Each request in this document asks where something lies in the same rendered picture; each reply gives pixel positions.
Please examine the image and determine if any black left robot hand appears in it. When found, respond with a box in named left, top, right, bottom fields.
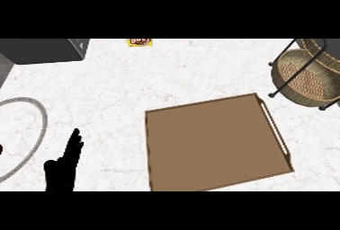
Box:
left=42, top=128, right=85, bottom=192

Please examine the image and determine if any brown wooden tray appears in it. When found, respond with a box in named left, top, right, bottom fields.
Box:
left=143, top=93, right=295, bottom=192

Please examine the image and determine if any tiered wicker basket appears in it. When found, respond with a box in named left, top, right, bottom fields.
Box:
left=267, top=39, right=340, bottom=111

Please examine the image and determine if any dark grey appliance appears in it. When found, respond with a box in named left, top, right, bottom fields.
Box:
left=0, top=39, right=91, bottom=88

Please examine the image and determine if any yellow snack packet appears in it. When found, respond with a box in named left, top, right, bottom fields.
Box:
left=125, top=39, right=153, bottom=48

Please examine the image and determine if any grey oval ring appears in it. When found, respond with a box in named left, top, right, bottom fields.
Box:
left=0, top=96, right=48, bottom=183

